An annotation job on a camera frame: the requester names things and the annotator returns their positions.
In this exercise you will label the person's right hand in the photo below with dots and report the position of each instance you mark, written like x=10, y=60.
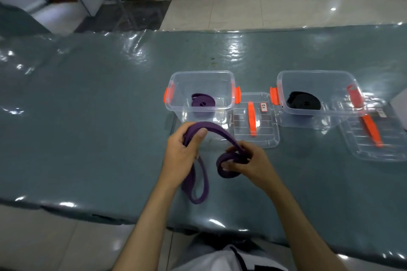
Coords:
x=256, y=169

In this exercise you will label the person's left forearm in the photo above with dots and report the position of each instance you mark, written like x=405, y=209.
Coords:
x=149, y=226

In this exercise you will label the rolled black resistance band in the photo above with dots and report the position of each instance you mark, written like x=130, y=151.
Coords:
x=303, y=101

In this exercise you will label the person's left thumb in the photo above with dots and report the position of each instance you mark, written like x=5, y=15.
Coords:
x=198, y=139

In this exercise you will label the person's left hand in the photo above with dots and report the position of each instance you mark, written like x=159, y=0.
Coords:
x=178, y=159

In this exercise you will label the person's right thumb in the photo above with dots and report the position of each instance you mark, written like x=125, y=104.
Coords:
x=230, y=165

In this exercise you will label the clear box with orange latches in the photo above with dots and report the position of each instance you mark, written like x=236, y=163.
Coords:
x=219, y=91
x=330, y=89

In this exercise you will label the long purple resistance band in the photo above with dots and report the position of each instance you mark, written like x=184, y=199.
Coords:
x=219, y=131

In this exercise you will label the person's right forearm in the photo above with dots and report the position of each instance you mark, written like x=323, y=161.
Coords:
x=302, y=232

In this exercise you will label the rolled purple resistance band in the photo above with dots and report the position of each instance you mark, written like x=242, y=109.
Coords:
x=203, y=101

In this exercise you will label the glossy grey-green table cover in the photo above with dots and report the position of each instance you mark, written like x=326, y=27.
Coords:
x=95, y=121

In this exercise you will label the person's white shirt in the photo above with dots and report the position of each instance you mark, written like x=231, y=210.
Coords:
x=216, y=263

